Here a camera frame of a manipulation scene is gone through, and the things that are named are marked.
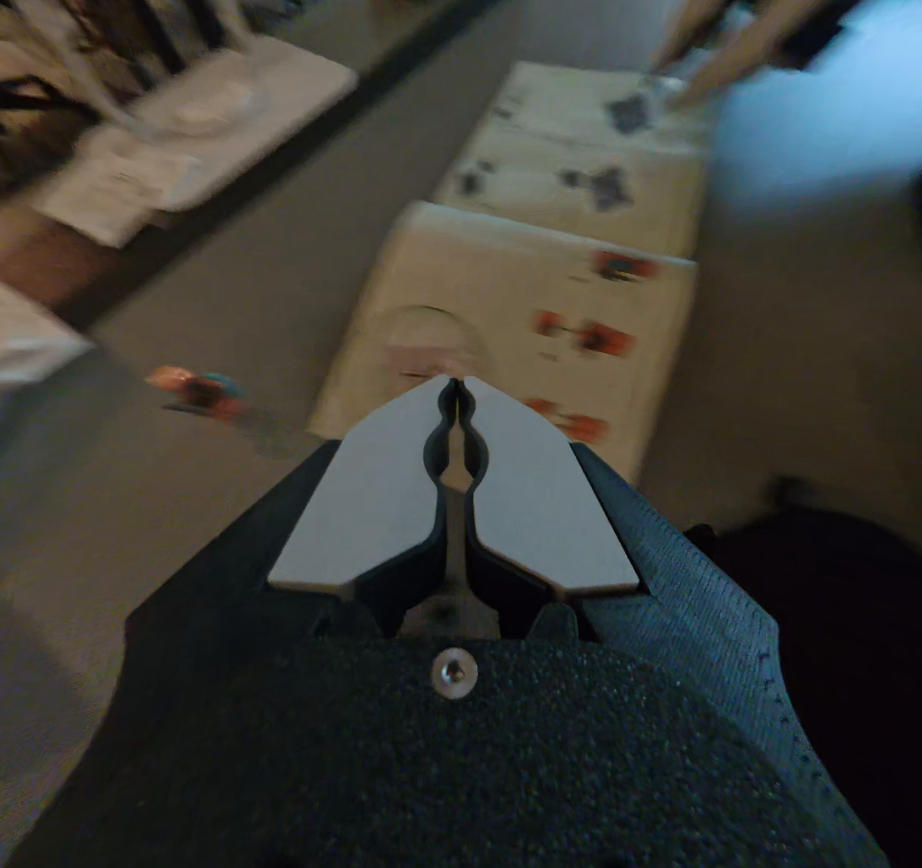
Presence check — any grey desk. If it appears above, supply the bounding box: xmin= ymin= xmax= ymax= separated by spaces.
xmin=0 ymin=0 xmax=922 ymax=868

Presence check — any white tray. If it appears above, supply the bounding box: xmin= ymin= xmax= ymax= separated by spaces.
xmin=29 ymin=36 xmax=359 ymax=248

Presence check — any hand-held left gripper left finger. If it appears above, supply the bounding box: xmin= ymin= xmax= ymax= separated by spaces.
xmin=267 ymin=375 xmax=459 ymax=637

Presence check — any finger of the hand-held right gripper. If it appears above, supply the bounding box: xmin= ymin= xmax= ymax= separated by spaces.
xmin=673 ymin=0 xmax=865 ymax=107
xmin=652 ymin=0 xmax=777 ymax=73

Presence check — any wooden table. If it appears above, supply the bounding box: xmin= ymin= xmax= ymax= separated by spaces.
xmin=0 ymin=0 xmax=239 ymax=98

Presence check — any open instruction booklet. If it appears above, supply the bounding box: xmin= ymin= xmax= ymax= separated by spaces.
xmin=308 ymin=60 xmax=710 ymax=483

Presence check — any white flat board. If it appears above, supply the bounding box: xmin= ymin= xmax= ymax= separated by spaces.
xmin=0 ymin=283 xmax=96 ymax=388

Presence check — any long black desk cable cover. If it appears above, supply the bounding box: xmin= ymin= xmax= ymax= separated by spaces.
xmin=54 ymin=0 xmax=577 ymax=332

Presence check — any orange toy brick figure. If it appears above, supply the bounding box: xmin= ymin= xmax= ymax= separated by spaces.
xmin=144 ymin=365 xmax=249 ymax=422

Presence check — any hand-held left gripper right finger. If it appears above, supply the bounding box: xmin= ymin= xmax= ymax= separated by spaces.
xmin=458 ymin=375 xmax=642 ymax=640

